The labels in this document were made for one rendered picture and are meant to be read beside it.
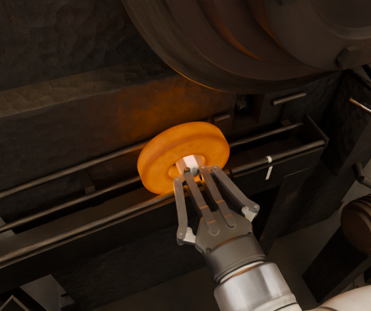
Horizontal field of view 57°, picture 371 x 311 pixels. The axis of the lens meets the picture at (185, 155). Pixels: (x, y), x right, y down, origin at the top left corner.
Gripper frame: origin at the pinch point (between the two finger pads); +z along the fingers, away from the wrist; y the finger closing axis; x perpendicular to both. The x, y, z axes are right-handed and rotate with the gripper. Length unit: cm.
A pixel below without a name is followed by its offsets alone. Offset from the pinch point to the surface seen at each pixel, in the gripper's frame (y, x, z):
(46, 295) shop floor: -44, -77, 13
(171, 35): -2.6, 24.1, -1.7
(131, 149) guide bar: -7.6, -1.7, 5.6
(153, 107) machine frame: -2.8, 5.3, 7.1
